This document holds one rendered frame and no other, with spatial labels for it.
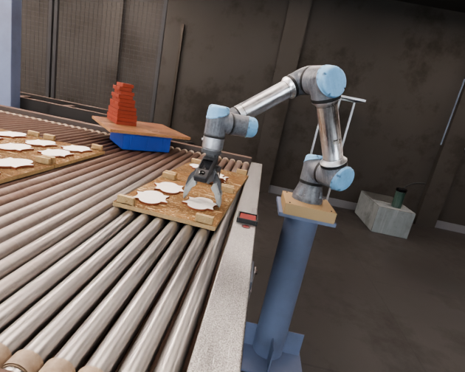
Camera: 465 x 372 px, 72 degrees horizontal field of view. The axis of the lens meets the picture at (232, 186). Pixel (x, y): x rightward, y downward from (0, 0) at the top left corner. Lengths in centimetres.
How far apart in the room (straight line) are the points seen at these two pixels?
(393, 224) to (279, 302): 317
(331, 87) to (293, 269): 89
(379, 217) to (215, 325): 410
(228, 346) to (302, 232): 105
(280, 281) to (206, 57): 403
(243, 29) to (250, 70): 58
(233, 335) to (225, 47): 475
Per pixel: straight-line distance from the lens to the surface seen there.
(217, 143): 111
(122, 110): 215
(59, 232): 95
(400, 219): 475
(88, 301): 70
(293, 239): 162
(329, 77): 131
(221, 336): 64
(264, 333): 191
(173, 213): 107
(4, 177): 131
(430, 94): 560
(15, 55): 304
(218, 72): 513
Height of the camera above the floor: 133
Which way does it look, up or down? 15 degrees down
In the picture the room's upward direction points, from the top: 11 degrees clockwise
